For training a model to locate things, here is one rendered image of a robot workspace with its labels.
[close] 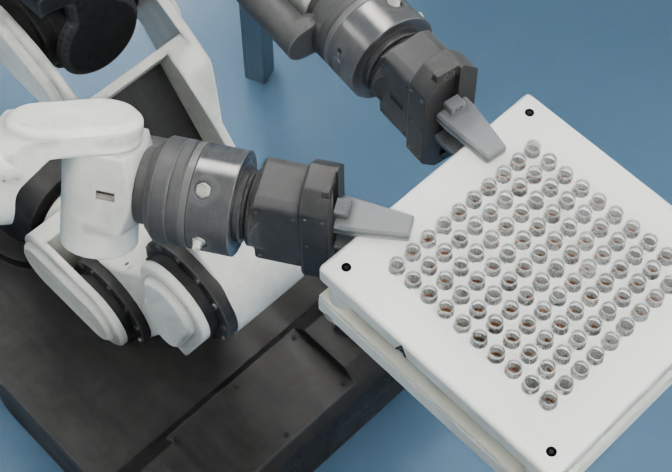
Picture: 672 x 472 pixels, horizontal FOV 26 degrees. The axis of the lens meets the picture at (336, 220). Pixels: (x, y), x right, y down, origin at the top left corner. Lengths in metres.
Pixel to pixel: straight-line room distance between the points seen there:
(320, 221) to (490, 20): 1.55
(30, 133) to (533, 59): 1.56
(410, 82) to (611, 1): 1.53
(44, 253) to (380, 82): 0.87
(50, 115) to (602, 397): 0.48
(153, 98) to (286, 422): 0.58
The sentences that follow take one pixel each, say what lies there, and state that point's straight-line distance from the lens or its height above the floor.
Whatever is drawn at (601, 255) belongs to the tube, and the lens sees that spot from 1.17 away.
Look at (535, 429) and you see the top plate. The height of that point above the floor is 1.03.
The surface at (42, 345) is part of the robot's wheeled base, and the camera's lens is 2.12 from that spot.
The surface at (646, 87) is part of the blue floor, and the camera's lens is 2.59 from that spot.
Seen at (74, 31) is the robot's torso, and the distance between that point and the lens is 1.54.
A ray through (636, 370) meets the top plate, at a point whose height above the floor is 1.03.
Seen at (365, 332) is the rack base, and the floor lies 0.99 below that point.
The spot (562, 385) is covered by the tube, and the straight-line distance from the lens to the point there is 1.11.
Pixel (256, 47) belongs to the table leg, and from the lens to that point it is 2.47.
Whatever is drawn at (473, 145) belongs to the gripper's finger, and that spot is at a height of 1.05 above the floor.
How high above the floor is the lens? 2.02
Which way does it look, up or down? 58 degrees down
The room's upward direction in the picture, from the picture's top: straight up
